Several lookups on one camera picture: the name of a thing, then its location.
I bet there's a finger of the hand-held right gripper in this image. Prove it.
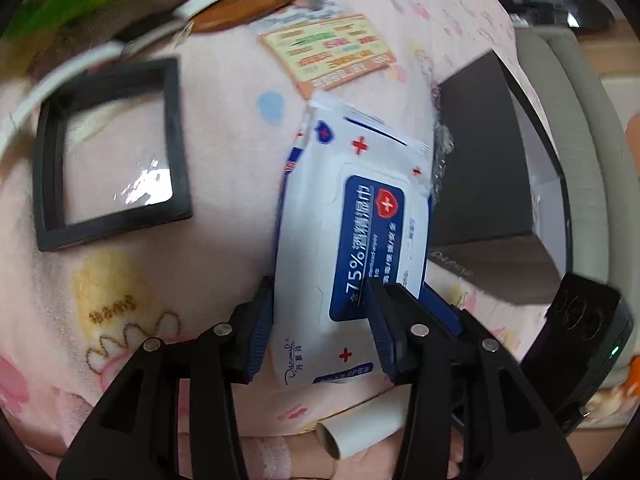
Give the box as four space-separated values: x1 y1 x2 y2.
422 284 483 346

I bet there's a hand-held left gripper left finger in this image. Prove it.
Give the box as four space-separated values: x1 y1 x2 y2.
56 275 275 480

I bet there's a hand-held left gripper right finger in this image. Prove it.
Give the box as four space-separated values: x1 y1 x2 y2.
362 279 583 480

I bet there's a white wet wipes pack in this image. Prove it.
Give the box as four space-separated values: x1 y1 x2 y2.
270 100 436 388

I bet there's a black cardboard shoe box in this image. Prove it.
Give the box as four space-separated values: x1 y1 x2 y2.
427 49 575 307

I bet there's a white paper tube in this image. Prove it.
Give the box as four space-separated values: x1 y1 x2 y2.
314 392 409 461

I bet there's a pink printed blanket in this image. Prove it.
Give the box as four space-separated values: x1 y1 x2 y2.
0 0 551 480

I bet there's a grey-green padded headboard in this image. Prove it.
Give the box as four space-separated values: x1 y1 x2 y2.
514 25 640 386

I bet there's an orange printed card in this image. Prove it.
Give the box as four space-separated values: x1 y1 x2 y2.
257 12 397 100

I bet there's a white curved band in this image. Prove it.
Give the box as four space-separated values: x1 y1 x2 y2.
0 42 127 153

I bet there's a brown wooden comb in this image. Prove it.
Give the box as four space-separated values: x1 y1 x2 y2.
189 0 309 34

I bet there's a cartoon print plastic packet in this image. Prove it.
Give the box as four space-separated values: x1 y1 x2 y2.
260 0 347 28

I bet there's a black square frame mirror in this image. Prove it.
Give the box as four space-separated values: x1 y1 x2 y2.
32 57 194 254

